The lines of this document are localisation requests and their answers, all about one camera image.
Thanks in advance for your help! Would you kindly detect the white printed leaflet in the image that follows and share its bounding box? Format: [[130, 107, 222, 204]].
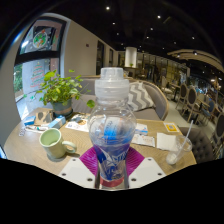
[[64, 113, 91, 133]]

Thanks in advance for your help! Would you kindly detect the light green ceramic mug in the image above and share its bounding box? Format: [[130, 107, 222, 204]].
[[38, 127, 78, 160]]

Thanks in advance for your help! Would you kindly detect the group of dining chairs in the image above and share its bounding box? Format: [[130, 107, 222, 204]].
[[161, 74, 224, 158]]

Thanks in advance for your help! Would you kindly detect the white paper napkin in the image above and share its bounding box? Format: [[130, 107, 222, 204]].
[[156, 132, 178, 152]]

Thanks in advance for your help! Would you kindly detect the grey tufted chair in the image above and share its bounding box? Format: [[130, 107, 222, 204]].
[[179, 125, 216, 164]]

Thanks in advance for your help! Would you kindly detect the white round column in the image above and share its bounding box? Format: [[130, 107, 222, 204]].
[[124, 46, 138, 69]]

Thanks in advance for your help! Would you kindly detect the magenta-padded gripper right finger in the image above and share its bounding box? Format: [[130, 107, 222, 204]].
[[125, 146, 167, 190]]

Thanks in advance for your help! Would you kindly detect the blue and white leaflet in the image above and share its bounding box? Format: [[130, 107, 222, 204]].
[[134, 122, 149, 136]]

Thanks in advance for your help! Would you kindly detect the round print window poster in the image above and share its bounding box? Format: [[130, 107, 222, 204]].
[[19, 20, 66, 56]]

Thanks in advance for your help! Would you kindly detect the yellow square sticker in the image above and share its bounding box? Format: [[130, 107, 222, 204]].
[[163, 121, 181, 134]]

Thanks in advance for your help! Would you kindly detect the green potted plant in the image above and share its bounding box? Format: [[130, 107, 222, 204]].
[[34, 69, 96, 118]]

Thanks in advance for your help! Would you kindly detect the clear plastic cup with straw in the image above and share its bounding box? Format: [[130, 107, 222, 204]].
[[165, 119, 194, 166]]

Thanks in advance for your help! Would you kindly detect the small light blue box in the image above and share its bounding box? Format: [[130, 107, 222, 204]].
[[48, 115, 67, 130]]

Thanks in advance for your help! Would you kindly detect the blue and white card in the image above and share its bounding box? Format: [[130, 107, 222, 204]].
[[23, 115, 37, 127]]

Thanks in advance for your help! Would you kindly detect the brown card stand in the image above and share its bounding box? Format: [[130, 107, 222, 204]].
[[34, 109, 54, 127]]

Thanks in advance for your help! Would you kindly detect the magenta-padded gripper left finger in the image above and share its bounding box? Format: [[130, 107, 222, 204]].
[[58, 147, 100, 190]]

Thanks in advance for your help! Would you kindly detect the grey white chevron pillow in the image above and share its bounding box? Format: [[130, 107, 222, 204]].
[[127, 80, 157, 113]]

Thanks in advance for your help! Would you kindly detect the group of ceiling lights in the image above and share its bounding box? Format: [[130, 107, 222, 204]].
[[104, 4, 201, 56]]

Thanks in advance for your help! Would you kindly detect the clear blue-labelled drink bottle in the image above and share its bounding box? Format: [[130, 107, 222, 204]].
[[87, 67, 138, 190]]

